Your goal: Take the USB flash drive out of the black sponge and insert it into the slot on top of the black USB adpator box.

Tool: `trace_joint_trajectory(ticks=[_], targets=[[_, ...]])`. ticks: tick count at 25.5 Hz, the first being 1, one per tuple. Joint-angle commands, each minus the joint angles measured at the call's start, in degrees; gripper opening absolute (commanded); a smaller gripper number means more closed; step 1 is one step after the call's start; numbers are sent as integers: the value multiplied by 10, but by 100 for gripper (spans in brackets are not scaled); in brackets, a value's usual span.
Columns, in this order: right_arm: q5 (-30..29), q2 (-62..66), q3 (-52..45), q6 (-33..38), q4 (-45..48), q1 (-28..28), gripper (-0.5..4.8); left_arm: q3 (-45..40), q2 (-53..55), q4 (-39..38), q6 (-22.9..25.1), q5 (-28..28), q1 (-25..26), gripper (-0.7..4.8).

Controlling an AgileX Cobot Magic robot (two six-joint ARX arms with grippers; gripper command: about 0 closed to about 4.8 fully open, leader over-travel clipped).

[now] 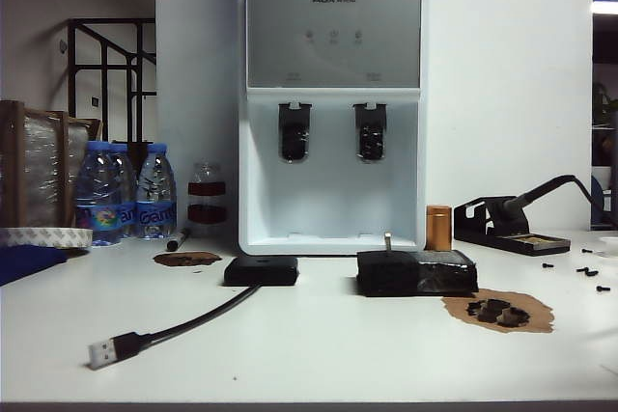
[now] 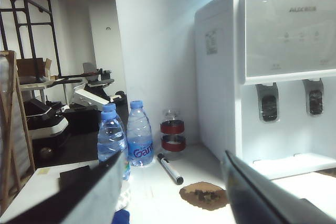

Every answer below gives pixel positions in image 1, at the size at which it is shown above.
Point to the black marker pen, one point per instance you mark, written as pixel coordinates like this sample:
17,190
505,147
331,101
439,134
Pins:
176,239

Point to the wooden crate with plastic wrap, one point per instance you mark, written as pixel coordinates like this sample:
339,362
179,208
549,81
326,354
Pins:
19,166

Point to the large brown patch with holes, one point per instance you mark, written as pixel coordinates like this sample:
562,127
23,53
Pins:
454,308

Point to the white water dispenser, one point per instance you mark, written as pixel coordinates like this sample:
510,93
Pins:
333,200

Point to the blue cloth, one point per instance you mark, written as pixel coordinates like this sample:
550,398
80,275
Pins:
24,262

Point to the silver USB flash drive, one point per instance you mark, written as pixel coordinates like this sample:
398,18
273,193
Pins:
387,242

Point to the small brown torn patch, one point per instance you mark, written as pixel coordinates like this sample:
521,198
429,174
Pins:
193,258

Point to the clear water bottle blue cap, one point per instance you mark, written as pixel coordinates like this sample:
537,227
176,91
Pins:
126,180
155,190
96,190

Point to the white tape roll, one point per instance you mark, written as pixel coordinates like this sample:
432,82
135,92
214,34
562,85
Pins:
43,237

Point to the black soldering iron stand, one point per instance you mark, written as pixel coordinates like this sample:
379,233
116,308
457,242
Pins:
473,229

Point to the blue spare water jug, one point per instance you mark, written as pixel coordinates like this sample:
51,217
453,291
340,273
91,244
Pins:
597,209

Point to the clear jar red bands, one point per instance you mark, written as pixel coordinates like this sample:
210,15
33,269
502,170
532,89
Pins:
206,214

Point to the black soldering iron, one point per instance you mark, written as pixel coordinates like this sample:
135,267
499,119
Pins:
531,192

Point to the copper cylinder can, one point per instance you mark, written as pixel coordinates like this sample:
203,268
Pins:
438,226

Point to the black USB hub box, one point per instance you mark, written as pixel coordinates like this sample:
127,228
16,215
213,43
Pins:
261,272

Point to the black sponge block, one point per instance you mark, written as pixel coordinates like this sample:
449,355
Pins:
386,273

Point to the ceiling light strip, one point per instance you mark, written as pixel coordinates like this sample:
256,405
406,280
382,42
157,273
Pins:
606,7

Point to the black dispenser tap paddle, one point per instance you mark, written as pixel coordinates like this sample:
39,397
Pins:
370,132
293,132

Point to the black stair railing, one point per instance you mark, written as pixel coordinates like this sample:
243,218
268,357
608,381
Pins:
104,69

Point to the wall switch plate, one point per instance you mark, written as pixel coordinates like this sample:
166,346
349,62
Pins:
95,101

